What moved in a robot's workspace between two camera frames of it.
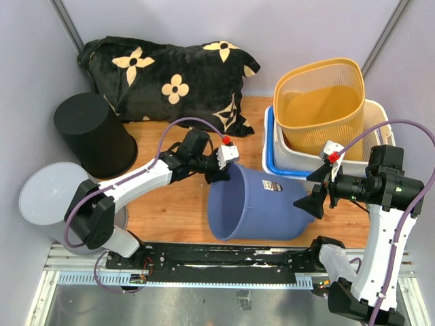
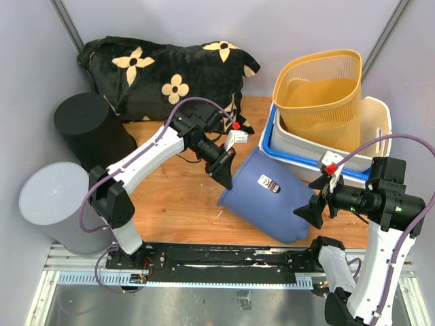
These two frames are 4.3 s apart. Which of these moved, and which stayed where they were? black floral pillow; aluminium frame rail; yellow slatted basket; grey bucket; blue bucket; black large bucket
Moved: blue bucket; yellow slatted basket
Stayed: aluminium frame rail; grey bucket; black floral pillow; black large bucket
